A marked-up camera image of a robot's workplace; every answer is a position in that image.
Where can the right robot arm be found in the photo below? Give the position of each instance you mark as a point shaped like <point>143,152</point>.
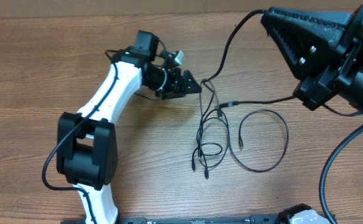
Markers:
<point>324,51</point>

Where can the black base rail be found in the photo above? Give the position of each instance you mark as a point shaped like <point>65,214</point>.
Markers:
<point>298,214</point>

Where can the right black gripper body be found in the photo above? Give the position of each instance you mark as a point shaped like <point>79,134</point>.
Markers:
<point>358,62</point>

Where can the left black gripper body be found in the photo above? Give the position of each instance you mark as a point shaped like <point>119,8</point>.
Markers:
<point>171,87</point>

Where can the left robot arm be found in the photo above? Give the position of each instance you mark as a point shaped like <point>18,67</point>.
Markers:
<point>86,147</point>

